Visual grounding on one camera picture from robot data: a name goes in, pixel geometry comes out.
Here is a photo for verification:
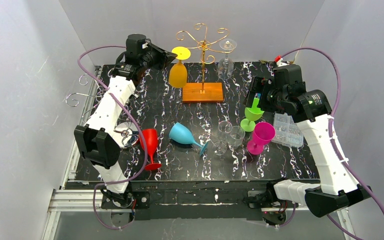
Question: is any orange yellow wine glass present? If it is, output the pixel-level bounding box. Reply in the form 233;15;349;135
168;46;191;88

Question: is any green wine glass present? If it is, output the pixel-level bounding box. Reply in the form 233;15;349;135
240;97;264;133

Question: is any pink wine glass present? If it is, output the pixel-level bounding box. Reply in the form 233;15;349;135
246;122;276;155

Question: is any clear ribbed wine glass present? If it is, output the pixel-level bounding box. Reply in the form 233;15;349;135
227;126;245;150

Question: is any teal wine glass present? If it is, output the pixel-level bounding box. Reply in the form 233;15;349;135
168;122;208;156

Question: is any red wine glass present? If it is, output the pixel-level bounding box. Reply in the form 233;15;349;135
140;128;162;171

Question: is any silver wire glass rack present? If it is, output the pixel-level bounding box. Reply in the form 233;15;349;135
65;65;139;149

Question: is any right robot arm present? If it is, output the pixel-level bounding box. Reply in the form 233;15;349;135
245;64;372;218

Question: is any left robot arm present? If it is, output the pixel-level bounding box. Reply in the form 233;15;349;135
74;33;178;208

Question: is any clear plastic screw box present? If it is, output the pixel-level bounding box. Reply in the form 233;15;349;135
272;113;304;148

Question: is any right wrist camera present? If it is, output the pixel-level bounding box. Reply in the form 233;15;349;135
274;55;294;68

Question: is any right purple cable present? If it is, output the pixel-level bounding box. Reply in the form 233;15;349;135
278;47;384;240

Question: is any purple cable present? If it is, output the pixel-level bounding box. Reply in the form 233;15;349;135
278;47;384;240
76;45;148;231

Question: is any gold wire glass rack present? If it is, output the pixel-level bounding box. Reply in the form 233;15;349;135
175;23;230;104

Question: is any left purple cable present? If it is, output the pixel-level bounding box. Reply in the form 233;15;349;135
76;45;148;231

